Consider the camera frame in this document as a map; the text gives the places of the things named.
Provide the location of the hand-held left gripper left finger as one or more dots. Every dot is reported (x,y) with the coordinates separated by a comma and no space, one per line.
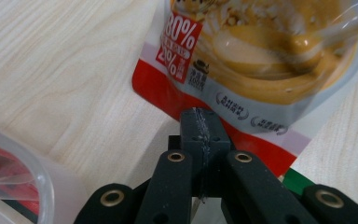
(191,130)

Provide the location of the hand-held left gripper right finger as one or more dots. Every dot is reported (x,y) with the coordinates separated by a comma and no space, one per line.
(216,137)

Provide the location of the spouted sauce pouch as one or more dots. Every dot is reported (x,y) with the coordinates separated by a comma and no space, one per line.
(254,71)

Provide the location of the clear plastic container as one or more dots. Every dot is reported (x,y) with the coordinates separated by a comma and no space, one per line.
(45,186)

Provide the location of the red snack packet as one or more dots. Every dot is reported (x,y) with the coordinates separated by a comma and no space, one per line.
(0,165)

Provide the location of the green and white food packet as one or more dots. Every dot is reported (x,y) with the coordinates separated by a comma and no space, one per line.
(296,182)

